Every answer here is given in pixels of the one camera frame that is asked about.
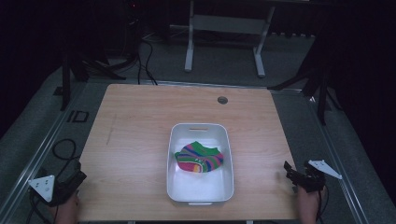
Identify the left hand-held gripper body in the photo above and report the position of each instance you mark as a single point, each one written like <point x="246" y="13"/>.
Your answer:
<point x="59" y="188"/>

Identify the white plastic basket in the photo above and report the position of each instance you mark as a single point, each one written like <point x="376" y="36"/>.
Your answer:
<point x="199" y="189"/>

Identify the person's left hand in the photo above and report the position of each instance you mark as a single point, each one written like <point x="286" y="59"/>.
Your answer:
<point x="67" y="210"/>

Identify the colourful striped sock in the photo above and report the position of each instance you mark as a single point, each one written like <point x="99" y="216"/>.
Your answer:
<point x="199" y="157"/>

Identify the black metal stand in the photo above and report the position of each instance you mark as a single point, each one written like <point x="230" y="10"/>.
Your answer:
<point x="317" y="81"/>
<point x="77" y="67"/>

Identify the round grey table grommet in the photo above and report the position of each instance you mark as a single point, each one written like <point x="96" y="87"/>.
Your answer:
<point x="222" y="100"/>

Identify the white metal desk frame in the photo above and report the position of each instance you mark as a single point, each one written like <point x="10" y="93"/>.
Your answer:
<point x="224" y="24"/>

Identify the person's right hand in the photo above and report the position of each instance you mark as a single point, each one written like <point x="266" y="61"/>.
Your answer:
<point x="308" y="207"/>

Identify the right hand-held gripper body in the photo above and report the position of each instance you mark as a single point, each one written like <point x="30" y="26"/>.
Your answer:
<point x="313" y="180"/>

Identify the aluminium floor rail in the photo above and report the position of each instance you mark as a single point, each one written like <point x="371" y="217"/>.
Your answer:
<point x="37" y="155"/>
<point x="336" y="161"/>

